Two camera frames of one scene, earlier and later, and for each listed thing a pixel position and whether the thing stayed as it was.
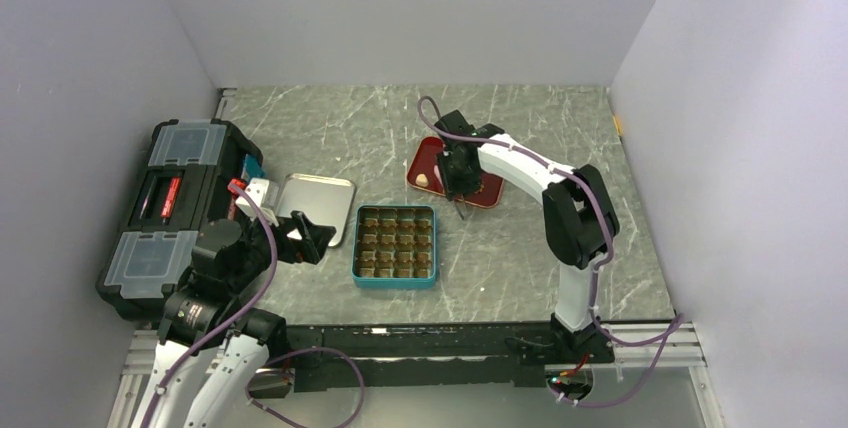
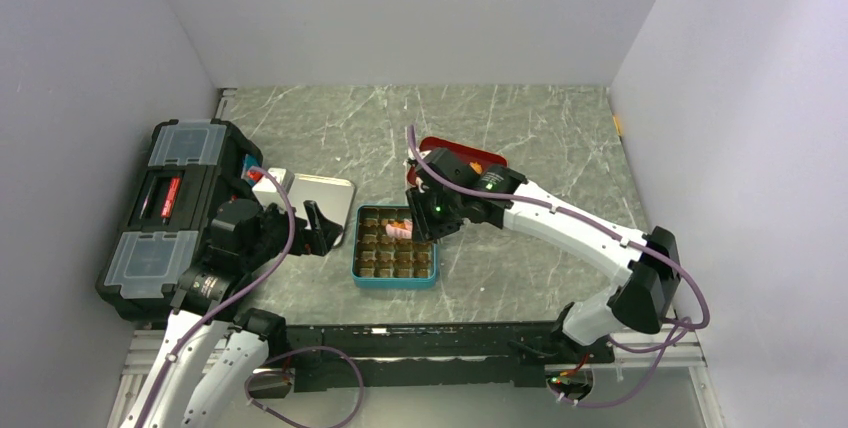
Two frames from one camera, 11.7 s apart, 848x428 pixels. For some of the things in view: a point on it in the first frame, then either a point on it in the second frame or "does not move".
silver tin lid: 325,201 does not move
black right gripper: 453,187 → 424,230
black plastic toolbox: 183,182 does not move
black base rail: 347,356 does not move
